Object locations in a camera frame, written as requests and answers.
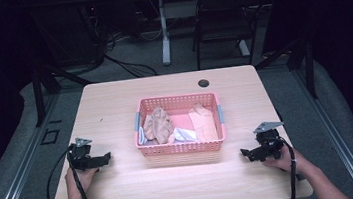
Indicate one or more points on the black metal stand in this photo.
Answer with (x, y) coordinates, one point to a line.
(304, 61)
(42, 91)

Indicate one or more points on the light blue cloth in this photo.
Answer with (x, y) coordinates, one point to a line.
(142, 137)

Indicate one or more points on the pink plastic basket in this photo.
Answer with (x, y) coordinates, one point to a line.
(183, 148)

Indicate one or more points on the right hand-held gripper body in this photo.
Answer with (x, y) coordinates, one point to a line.
(269, 142)

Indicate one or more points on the white cloth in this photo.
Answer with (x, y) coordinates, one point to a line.
(184, 134)

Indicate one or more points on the black chair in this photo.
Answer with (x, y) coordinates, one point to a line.
(226, 13)

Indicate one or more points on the person's right hand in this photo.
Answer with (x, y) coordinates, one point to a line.
(287, 160)

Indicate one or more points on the peach cloth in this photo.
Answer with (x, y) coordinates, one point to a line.
(204, 123)

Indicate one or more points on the person's left hand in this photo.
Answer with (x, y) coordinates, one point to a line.
(84, 180)

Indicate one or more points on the black tape rectangle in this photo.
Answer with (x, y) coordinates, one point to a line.
(50, 136)

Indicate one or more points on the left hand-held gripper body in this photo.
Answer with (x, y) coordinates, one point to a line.
(82, 157)

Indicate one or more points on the crumpled tan cloth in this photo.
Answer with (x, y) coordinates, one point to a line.
(159, 125)

